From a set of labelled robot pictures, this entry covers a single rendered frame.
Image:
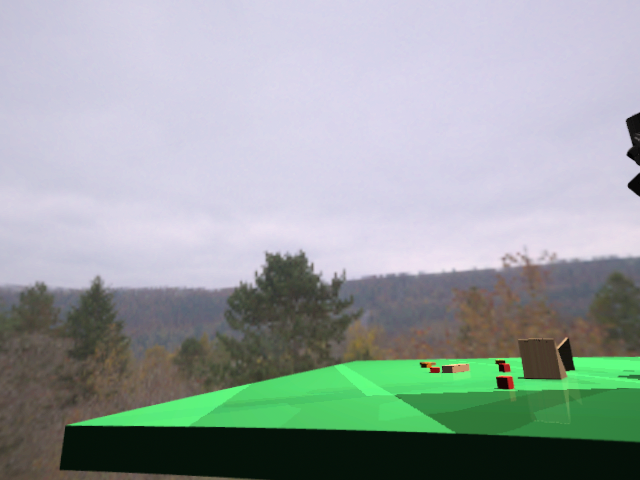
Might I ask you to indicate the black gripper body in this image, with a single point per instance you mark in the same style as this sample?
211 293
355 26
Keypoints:
631 152

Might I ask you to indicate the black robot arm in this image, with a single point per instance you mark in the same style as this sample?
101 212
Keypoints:
633 124

